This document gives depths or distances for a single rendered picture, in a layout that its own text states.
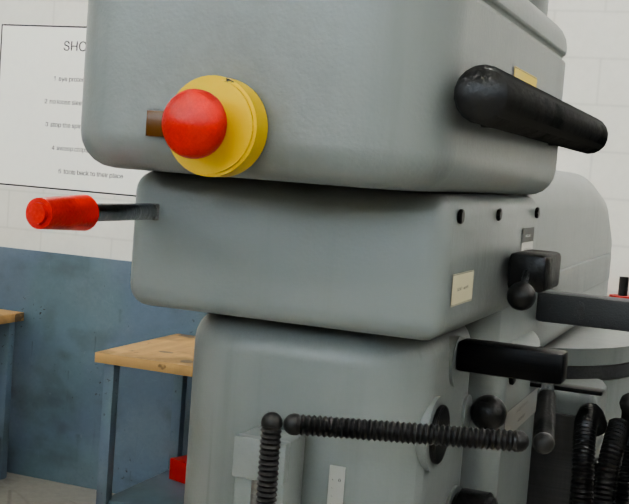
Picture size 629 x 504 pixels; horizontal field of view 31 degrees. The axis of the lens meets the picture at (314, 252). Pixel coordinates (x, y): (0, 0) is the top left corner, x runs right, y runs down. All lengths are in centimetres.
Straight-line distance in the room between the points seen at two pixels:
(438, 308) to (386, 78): 17
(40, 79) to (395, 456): 544
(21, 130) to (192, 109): 558
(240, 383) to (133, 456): 514
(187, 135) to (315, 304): 18
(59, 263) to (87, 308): 28
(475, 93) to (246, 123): 13
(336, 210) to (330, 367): 12
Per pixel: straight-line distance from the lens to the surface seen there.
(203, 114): 65
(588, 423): 111
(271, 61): 69
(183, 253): 82
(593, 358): 134
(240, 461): 81
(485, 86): 68
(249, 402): 85
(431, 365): 84
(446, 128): 70
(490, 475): 101
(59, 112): 610
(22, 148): 622
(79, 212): 73
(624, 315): 114
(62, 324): 610
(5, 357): 615
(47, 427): 623
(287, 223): 78
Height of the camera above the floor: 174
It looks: 4 degrees down
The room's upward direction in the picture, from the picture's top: 4 degrees clockwise
